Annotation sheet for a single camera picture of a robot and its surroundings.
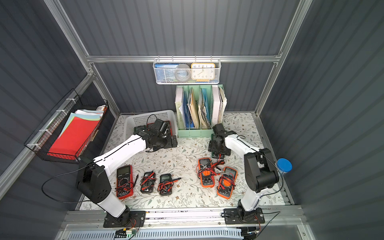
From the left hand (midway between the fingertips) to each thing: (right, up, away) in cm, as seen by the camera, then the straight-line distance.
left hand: (170, 143), depth 86 cm
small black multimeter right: (-2, -23, -6) cm, 24 cm away
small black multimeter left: (-12, -22, -3) cm, 25 cm away
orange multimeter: (+21, -17, -1) cm, 27 cm away
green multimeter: (+26, -8, +3) cm, 28 cm away
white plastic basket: (-31, +15, +21) cm, 40 cm away
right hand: (+31, -5, +8) cm, 32 cm away
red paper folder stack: (-45, +7, -11) cm, 47 cm away
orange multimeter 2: (+32, -23, -5) cm, 39 cm away
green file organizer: (+17, +21, +8) cm, 28 cm away
